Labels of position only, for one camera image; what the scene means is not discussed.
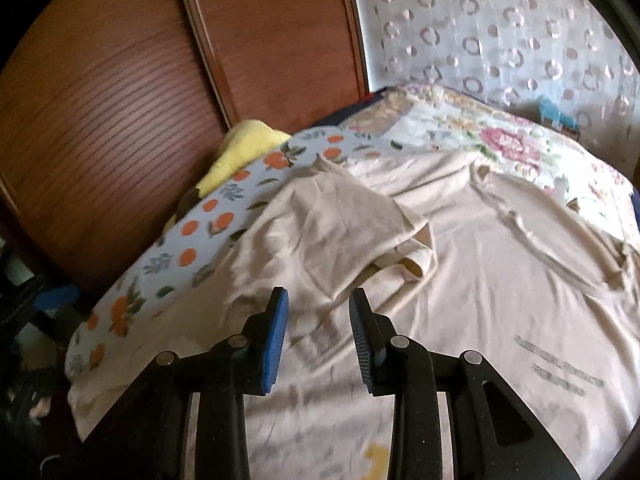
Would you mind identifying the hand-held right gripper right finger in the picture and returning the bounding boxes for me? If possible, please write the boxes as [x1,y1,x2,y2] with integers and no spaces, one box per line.
[348,287,583,480]

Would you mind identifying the floral quilt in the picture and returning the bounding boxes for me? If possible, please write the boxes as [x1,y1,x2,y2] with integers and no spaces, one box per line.
[345,82,640,256]

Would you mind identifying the wooden headboard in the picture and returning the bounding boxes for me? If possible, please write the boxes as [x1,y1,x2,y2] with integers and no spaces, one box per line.
[0,0,371,296]

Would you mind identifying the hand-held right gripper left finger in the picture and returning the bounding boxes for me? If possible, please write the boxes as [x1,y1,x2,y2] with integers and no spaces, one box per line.
[80,286,291,480]

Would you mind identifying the blue plastic bag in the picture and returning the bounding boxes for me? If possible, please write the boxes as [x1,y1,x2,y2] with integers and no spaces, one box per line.
[537,96,581,131]

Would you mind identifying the beige t-shirt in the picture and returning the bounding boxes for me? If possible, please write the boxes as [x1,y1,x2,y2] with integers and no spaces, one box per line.
[67,152,640,480]

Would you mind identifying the orange fruit print blanket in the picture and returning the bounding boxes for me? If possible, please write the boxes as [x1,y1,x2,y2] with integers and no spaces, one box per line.
[65,127,401,381]

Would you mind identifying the white circle pattern curtain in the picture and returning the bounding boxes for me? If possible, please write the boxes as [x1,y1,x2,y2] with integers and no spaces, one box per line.
[345,0,640,131]

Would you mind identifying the yellow plush toy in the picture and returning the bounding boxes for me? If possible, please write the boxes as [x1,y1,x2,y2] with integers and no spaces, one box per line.
[165,119,292,231]

